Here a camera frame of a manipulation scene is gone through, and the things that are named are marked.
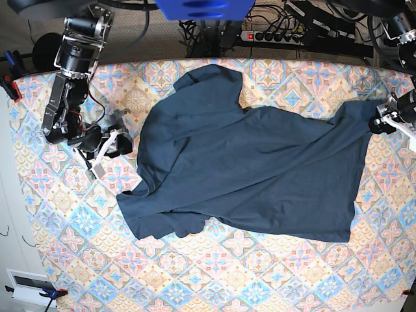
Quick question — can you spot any dark navy t-shirt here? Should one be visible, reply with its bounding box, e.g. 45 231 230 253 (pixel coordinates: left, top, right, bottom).
116 64 377 242

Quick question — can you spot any blue orange clamp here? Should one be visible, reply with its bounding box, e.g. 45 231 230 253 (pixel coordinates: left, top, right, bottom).
1 50 24 103
5 286 68 311

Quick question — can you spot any patterned colourful tablecloth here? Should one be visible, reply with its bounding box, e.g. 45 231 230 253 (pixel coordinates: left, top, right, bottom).
6 59 415 311

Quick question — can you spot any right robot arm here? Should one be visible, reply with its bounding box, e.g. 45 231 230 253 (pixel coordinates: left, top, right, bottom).
41 5 133 169

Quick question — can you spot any white power strip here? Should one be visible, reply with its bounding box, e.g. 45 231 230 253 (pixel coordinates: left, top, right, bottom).
240 31 300 44

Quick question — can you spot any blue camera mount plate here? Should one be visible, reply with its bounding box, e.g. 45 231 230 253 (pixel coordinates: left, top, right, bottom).
155 0 255 21

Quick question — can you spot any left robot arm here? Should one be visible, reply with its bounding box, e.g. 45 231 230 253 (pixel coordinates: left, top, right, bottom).
367 1 415 142

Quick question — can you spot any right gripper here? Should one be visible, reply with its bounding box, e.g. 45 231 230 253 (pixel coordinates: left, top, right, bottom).
67 125 133 169

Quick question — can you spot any white wall outlet box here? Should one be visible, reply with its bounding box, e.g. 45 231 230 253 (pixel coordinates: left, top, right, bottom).
6 268 53 307

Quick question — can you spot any blue orange clamp bottom left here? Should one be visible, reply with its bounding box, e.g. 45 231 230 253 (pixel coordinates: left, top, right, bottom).
5 286 68 311

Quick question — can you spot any blue orange clamp top left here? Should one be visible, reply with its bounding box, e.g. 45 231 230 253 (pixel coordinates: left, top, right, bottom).
1 50 24 103

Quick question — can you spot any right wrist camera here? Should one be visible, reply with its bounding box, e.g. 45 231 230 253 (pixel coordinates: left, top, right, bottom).
86 164 105 182

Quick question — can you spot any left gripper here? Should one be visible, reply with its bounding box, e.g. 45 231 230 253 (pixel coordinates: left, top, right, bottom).
369 90 415 140

